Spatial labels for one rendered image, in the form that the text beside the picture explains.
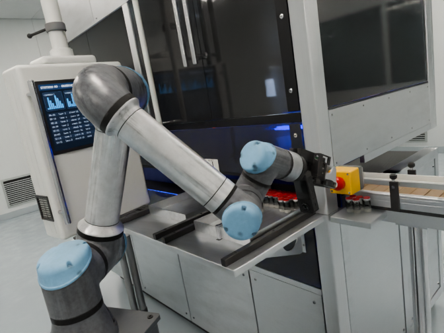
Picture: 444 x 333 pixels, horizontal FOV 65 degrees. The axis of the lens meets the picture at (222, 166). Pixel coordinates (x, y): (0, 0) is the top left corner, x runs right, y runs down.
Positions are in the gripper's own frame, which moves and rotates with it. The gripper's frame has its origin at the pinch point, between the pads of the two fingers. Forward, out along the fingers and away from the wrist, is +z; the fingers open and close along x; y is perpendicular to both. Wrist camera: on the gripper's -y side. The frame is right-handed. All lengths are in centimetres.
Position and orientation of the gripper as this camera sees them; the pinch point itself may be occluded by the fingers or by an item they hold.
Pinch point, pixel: (332, 187)
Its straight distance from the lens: 105.3
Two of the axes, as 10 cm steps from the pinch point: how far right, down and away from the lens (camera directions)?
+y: 1.7, -9.8, 0.9
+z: 7.3, 1.8, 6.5
